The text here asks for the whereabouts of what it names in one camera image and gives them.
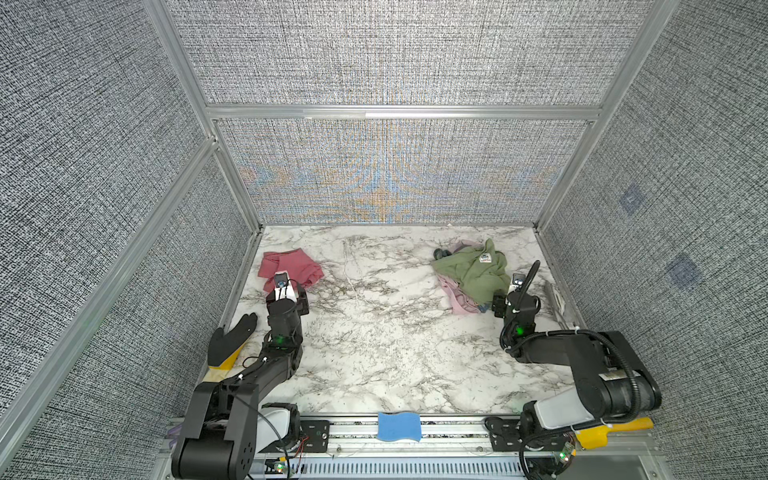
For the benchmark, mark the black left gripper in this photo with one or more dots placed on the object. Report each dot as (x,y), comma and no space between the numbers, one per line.
(301,303)

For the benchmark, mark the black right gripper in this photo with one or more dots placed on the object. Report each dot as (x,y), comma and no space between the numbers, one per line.
(499,302)

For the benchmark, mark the dark pink ribbed cloth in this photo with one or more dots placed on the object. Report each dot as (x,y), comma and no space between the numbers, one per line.
(296,263)

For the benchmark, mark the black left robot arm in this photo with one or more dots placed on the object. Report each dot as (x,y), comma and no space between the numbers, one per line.
(218,436)

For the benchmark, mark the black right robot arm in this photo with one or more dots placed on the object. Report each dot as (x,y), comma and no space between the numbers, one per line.
(611,383)

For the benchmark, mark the olive green cloth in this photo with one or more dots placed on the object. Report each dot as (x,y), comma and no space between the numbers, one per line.
(479,271)

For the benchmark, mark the light pink ribbed cloth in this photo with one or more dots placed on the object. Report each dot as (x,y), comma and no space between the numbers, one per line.
(461,304)

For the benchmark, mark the dark sock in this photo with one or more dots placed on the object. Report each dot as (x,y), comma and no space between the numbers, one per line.
(441,253)

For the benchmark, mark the blue sponge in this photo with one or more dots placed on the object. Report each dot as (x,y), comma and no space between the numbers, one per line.
(394,427)

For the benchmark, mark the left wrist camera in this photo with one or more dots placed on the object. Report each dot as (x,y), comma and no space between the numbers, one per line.
(282,285)

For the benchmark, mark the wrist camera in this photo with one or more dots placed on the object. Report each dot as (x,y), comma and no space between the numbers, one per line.
(282,285)
(519,282)

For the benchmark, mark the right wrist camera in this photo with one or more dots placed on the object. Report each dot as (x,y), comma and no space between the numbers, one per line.
(519,282)

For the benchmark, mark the black spatula yellow handle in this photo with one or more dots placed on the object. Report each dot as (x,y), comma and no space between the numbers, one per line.
(225,346)

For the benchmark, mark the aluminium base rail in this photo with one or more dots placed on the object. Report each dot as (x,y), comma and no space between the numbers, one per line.
(453,446)

